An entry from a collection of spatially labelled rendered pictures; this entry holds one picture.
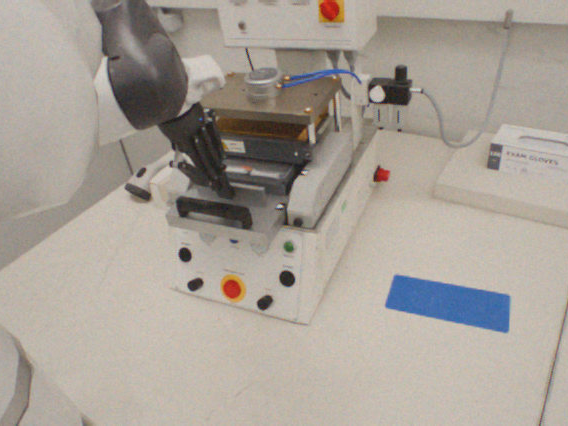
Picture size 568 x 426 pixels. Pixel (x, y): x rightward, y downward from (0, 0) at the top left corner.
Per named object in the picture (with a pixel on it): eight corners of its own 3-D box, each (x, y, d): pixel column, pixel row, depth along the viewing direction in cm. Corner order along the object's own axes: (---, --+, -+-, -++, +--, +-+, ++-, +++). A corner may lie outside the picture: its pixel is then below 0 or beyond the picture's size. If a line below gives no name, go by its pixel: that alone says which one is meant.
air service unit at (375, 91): (359, 122, 112) (357, 61, 103) (423, 128, 106) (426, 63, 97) (352, 133, 108) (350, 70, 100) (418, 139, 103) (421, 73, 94)
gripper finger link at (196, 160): (197, 134, 76) (193, 140, 75) (222, 178, 85) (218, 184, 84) (177, 131, 78) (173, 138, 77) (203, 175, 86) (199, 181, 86)
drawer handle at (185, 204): (184, 210, 93) (179, 194, 90) (253, 223, 87) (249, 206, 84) (179, 217, 91) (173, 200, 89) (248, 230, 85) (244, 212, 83)
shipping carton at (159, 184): (197, 173, 146) (190, 147, 141) (230, 182, 140) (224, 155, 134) (154, 207, 134) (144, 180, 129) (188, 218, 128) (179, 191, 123)
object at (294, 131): (247, 110, 114) (241, 71, 109) (336, 117, 106) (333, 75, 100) (211, 145, 102) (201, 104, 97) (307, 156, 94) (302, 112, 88)
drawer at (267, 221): (239, 154, 115) (233, 124, 111) (325, 164, 107) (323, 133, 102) (169, 229, 95) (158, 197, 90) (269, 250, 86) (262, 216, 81)
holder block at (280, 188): (236, 144, 112) (234, 134, 110) (317, 153, 104) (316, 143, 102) (199, 183, 100) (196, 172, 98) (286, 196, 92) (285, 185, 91)
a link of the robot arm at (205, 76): (117, 97, 68) (136, 123, 72) (189, 103, 63) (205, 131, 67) (158, 39, 74) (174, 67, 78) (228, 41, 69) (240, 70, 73)
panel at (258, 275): (174, 289, 107) (175, 207, 102) (298, 322, 95) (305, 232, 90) (168, 292, 105) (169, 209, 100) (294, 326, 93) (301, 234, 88)
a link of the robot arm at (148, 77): (126, 155, 60) (201, 129, 60) (63, 74, 50) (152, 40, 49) (127, 70, 71) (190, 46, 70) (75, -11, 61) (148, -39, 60)
